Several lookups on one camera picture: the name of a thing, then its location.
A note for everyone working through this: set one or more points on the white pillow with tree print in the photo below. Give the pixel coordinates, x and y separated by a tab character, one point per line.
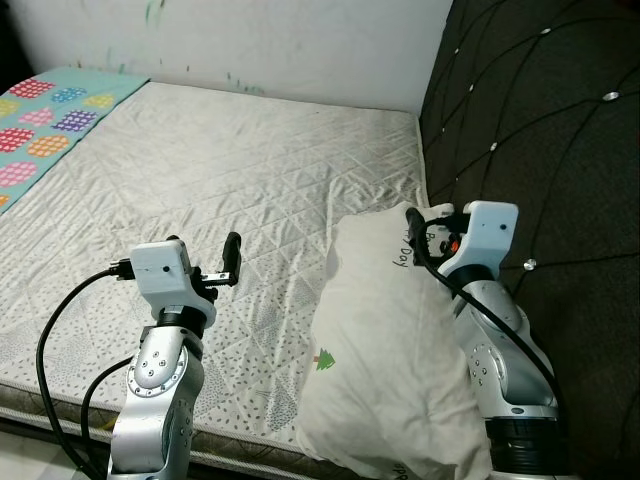
390	340

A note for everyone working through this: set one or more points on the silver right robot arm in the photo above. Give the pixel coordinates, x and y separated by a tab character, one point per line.
510	370

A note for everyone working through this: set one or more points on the white quilted mattress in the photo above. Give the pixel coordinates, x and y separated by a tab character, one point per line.
200	180

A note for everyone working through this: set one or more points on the dark tufted headboard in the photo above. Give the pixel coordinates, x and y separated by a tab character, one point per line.
560	130

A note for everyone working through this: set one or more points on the teal blanket with coloured patches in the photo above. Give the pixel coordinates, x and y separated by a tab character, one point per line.
60	95

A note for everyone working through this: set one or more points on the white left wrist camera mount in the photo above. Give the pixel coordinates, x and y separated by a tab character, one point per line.
165	272

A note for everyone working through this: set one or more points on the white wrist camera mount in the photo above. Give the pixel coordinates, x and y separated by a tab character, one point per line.
165	272
485	235

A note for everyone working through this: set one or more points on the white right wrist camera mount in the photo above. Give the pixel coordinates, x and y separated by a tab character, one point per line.
485	235

